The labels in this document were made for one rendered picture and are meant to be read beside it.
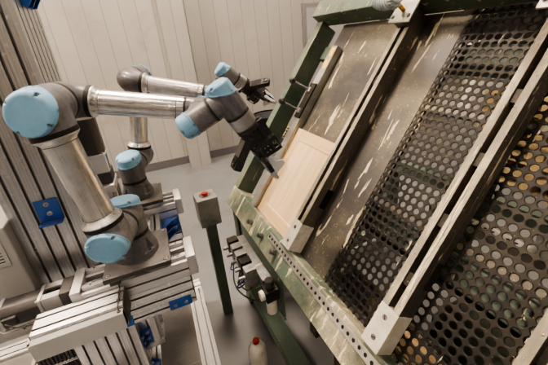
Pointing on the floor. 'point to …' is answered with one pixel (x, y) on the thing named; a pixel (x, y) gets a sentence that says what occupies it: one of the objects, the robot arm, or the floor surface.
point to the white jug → (258, 352)
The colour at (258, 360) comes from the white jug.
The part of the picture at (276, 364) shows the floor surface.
